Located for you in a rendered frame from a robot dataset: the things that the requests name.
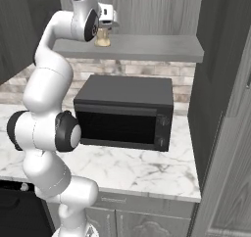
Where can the black toaster oven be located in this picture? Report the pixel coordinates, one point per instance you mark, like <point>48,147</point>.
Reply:
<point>130,94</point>

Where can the dark grey cabinet door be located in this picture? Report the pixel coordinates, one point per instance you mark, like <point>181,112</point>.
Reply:
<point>19,25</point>
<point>215,68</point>

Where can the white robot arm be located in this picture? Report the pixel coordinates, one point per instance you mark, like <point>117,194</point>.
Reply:
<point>45,84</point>

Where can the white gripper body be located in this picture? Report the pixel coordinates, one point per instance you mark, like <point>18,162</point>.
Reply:
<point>115,20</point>

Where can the grey drawer front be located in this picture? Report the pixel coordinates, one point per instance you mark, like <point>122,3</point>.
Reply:
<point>153,205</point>

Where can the grey tall cabinet panel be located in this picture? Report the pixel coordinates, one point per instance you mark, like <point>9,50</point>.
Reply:
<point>228,169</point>

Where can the white appliance knob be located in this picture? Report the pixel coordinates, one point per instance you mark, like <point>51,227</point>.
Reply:
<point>24,186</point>

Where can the grey cupboard door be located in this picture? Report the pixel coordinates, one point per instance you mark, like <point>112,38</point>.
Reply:
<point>153,226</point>
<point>103,223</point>

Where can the black appliance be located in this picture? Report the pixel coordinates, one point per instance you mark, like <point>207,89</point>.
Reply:
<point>19,211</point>

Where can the grey wall cabinet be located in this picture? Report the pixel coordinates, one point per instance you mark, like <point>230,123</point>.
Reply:
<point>147,48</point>

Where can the black toaster oven door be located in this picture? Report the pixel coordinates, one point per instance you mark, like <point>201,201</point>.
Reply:
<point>117,128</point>

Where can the black toaster oven knob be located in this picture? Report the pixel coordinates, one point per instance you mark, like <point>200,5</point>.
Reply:
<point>162,120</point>
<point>160,140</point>

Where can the beige candle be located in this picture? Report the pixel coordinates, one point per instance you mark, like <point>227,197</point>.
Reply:
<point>102,40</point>

